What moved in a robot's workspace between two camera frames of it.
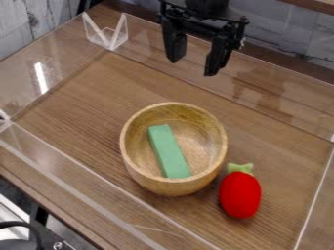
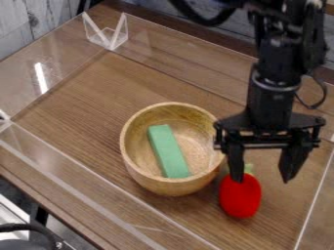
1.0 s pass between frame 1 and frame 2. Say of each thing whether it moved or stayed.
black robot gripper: moved
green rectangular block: stayed
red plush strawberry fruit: stayed
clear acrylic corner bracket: stayed
